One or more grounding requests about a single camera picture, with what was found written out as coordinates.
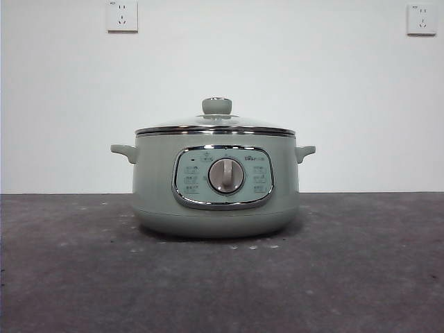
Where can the glass lid with green knob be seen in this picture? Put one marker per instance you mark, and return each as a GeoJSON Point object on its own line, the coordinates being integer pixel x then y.
{"type": "Point", "coordinates": [217, 105]}

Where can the sage green electric cooking pot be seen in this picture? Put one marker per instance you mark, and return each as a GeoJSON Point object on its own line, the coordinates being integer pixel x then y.
{"type": "Point", "coordinates": [156, 180]}

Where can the white wall socket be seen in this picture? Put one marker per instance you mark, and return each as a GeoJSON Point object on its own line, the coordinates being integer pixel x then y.
{"type": "Point", "coordinates": [122, 16]}
{"type": "Point", "coordinates": [422, 20]}

